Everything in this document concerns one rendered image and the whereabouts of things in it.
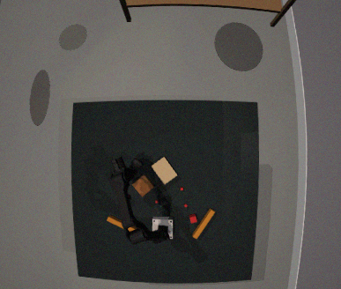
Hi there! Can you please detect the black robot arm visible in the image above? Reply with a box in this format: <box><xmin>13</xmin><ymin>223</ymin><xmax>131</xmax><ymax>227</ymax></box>
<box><xmin>110</xmin><ymin>157</ymin><xmax>170</xmax><ymax>245</ymax></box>

